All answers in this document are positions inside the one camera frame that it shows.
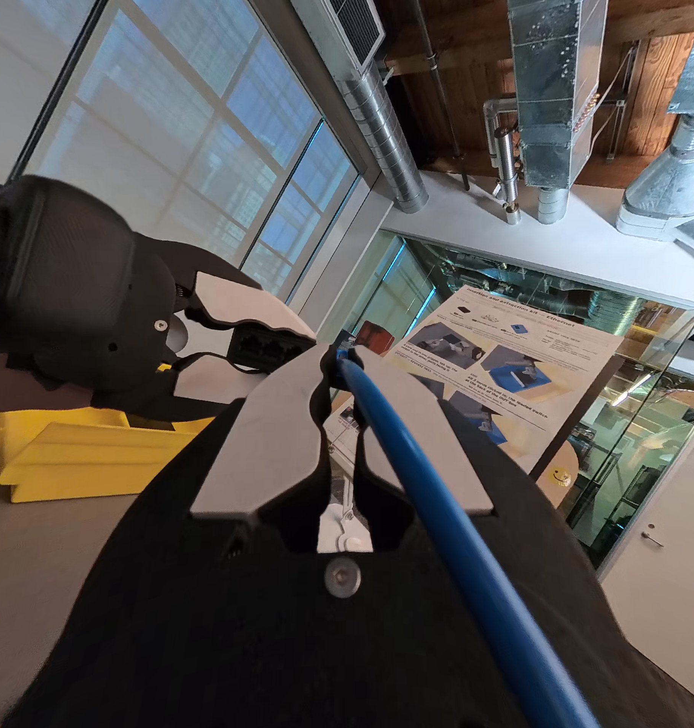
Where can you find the orange machine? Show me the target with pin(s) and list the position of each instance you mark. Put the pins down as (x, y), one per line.
(375, 338)

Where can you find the silver pipe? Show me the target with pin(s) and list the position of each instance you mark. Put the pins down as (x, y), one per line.
(507, 165)

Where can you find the silver corrugated ceiling duct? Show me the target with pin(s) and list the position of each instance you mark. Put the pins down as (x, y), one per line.
(614, 313)

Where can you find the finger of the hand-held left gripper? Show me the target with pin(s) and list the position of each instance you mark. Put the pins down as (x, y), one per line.
(250, 301)
(210, 381)

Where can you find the silver ventilation duct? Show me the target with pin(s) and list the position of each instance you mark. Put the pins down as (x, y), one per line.
(386, 142)

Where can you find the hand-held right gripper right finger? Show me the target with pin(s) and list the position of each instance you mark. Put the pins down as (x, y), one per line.
(457, 472)

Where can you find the printed instruction sheet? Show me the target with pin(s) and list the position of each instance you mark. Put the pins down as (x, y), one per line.
(494, 341)

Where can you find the rectangular silver duct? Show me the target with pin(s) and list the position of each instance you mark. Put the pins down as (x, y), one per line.
(551, 85)

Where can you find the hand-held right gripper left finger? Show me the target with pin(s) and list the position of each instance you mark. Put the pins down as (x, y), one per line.
(267, 449)

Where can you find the yellow plastic bin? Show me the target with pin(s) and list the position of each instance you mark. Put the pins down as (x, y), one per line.
(68, 455)

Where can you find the conical silver duct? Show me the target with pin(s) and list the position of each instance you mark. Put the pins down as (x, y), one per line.
(671, 182)

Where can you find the black ethernet switch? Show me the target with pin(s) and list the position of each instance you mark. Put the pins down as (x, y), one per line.
(267, 347)

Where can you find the large paned window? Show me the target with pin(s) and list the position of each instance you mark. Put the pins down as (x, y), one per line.
(182, 114)

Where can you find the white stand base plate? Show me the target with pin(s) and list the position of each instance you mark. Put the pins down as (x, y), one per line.
(330, 534)

